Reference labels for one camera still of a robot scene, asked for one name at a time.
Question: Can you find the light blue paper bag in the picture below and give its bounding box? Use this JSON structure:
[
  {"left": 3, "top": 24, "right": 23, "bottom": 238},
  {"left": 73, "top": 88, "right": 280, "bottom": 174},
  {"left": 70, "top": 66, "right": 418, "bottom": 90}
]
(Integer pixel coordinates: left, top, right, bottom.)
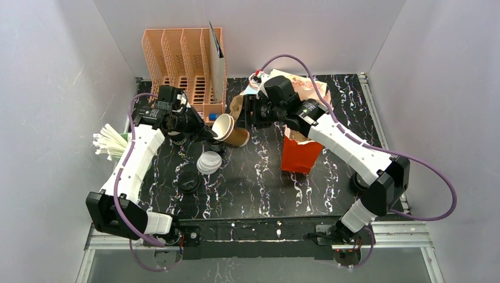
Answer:
[{"left": 240, "top": 74, "right": 261, "bottom": 95}]

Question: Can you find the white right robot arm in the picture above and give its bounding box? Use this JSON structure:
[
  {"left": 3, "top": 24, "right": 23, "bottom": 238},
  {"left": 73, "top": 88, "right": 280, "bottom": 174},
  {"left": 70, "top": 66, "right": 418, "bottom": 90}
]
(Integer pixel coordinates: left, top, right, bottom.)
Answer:
[{"left": 229, "top": 75, "right": 410, "bottom": 238}]

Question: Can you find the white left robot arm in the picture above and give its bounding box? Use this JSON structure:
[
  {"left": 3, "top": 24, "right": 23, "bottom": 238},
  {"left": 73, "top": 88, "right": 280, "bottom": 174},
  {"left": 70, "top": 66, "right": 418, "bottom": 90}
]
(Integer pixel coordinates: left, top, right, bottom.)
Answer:
[{"left": 85, "top": 85, "right": 215, "bottom": 246}]

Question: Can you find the black paper cup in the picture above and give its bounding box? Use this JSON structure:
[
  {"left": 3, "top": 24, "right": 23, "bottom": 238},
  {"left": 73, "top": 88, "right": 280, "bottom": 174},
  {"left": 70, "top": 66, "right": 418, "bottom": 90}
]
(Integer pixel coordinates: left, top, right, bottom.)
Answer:
[{"left": 209, "top": 141, "right": 226, "bottom": 154}]

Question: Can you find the kraft paper cup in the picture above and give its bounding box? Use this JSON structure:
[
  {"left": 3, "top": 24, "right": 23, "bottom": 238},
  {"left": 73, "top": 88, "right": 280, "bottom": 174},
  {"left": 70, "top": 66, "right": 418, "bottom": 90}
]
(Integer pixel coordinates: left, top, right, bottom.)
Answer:
[{"left": 212, "top": 114, "right": 250, "bottom": 147}]

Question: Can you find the brown pulp cup carrier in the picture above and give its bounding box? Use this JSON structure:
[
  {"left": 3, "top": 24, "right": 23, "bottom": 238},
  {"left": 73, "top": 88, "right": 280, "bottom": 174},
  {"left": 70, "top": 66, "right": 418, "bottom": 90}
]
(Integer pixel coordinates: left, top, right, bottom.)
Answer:
[{"left": 229, "top": 95, "right": 245, "bottom": 123}]

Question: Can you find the white cup lid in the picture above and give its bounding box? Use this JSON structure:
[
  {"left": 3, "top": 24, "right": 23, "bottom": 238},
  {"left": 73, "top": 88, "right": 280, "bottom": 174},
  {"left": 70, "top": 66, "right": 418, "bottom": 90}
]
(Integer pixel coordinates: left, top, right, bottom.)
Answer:
[{"left": 196, "top": 151, "right": 222, "bottom": 175}]

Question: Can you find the orange paper bag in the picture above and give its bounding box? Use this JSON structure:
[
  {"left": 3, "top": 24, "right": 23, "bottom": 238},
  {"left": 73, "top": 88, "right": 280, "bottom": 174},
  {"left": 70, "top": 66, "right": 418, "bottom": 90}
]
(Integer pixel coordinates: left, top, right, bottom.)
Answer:
[{"left": 280, "top": 76, "right": 332, "bottom": 175}]

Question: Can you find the grey folder in organizer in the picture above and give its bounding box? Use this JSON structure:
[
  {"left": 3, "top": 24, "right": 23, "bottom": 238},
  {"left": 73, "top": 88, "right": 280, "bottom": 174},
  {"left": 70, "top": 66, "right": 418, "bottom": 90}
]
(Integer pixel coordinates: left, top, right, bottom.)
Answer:
[{"left": 209, "top": 22, "right": 226, "bottom": 103}]

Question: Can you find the black cup lid right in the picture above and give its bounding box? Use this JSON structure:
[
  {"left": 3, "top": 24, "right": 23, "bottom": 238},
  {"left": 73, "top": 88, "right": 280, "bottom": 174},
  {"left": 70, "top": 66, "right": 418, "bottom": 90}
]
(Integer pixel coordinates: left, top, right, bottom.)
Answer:
[{"left": 350, "top": 172, "right": 369, "bottom": 194}]

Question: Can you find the black cup lid left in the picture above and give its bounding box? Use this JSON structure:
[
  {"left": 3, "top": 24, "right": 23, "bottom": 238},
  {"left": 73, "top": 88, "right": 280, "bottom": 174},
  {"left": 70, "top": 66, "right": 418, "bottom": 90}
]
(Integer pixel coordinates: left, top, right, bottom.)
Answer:
[{"left": 177, "top": 172, "right": 201, "bottom": 193}]

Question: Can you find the black cup lid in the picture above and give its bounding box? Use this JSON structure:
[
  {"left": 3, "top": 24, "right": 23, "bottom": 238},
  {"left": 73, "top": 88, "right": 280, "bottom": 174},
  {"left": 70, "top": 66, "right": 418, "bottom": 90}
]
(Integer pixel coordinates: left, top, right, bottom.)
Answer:
[
  {"left": 177, "top": 172, "right": 201, "bottom": 193},
  {"left": 350, "top": 172, "right": 369, "bottom": 194}
]

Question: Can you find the orange plastic file organizer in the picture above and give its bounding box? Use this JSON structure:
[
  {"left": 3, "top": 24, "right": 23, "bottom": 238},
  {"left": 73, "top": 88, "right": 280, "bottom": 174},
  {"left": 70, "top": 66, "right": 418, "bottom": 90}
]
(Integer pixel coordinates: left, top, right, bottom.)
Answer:
[{"left": 142, "top": 27, "right": 227, "bottom": 123}]

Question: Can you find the white wrapped straws bundle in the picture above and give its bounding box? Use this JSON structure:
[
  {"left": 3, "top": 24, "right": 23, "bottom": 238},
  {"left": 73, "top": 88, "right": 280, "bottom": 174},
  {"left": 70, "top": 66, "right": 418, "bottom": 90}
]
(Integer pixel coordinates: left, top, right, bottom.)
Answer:
[{"left": 92, "top": 124, "right": 128, "bottom": 161}]

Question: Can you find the aluminium rail frame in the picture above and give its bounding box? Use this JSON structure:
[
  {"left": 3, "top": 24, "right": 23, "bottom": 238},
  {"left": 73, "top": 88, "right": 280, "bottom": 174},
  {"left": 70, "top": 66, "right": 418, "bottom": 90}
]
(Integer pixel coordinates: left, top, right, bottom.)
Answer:
[{"left": 77, "top": 219, "right": 443, "bottom": 282}]

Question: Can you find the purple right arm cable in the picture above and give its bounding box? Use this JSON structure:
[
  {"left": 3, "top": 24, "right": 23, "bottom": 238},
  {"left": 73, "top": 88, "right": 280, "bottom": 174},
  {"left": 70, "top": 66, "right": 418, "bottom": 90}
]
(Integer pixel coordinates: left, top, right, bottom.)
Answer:
[{"left": 255, "top": 54, "right": 458, "bottom": 270}]

